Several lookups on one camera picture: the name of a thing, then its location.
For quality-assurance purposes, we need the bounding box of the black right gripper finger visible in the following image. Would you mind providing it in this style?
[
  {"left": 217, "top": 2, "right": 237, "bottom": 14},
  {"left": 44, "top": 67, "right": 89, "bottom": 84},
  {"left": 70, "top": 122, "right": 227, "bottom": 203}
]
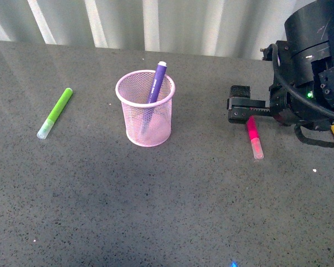
[
  {"left": 227, "top": 97, "right": 270, "bottom": 124},
  {"left": 229, "top": 85, "right": 251, "bottom": 98}
]

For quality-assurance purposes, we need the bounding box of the white curtain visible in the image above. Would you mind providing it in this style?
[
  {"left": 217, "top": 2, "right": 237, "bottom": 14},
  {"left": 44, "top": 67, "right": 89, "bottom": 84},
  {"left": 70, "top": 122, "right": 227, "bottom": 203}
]
[{"left": 0, "top": 1, "right": 307, "bottom": 60}]

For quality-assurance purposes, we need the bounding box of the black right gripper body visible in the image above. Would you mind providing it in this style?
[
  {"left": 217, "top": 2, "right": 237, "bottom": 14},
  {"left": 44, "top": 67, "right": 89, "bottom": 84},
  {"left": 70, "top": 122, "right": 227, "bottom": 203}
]
[{"left": 269, "top": 83, "right": 334, "bottom": 130}]

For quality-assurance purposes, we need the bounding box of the purple marker pen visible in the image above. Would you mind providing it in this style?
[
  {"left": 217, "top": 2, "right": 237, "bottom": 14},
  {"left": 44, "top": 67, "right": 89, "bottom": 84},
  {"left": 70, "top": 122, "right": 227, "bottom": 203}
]
[{"left": 140, "top": 61, "right": 167, "bottom": 135}]

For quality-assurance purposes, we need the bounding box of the green marker pen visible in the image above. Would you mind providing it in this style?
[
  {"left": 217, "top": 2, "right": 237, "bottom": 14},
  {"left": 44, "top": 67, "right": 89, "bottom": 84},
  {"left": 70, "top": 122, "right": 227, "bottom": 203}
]
[{"left": 37, "top": 88, "right": 73, "bottom": 140}]

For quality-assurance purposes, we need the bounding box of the pink marker pen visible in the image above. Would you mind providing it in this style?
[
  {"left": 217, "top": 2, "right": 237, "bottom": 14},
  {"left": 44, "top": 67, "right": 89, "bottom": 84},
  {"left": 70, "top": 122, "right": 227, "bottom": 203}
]
[{"left": 246, "top": 116, "right": 264, "bottom": 160}]

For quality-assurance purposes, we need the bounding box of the pink mesh cup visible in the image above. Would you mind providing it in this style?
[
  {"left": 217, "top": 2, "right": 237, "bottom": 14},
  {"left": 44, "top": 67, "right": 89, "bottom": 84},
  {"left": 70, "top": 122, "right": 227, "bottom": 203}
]
[{"left": 115, "top": 70, "right": 175, "bottom": 147}]

